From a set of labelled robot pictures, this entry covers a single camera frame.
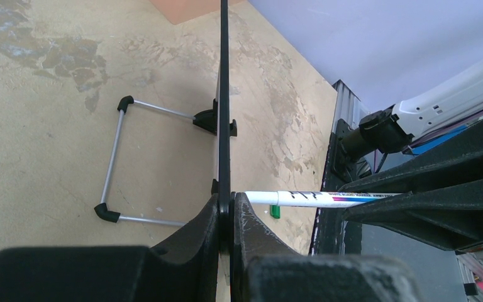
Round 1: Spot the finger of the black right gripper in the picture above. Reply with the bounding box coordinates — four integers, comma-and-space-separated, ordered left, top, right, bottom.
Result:
343, 179, 483, 251
340, 120, 483, 193

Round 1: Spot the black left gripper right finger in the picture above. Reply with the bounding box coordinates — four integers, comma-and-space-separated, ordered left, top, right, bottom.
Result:
230, 193, 421, 301

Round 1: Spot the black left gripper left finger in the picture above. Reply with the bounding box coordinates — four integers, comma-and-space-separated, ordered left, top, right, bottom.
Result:
0, 196, 219, 301

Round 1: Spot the green marker cap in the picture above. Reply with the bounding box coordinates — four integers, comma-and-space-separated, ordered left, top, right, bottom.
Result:
270, 205, 281, 219

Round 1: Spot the green whiteboard marker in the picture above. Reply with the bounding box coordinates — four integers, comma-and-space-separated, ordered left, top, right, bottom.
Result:
245, 191, 399, 208

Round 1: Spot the white whiteboard black frame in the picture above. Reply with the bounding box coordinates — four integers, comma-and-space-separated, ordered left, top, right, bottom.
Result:
94, 1, 237, 301

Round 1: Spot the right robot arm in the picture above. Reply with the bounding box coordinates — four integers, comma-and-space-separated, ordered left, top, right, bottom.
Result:
338, 60, 483, 252

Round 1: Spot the peach plastic file organizer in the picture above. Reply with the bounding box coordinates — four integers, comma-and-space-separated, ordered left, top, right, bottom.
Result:
148, 0, 247, 25

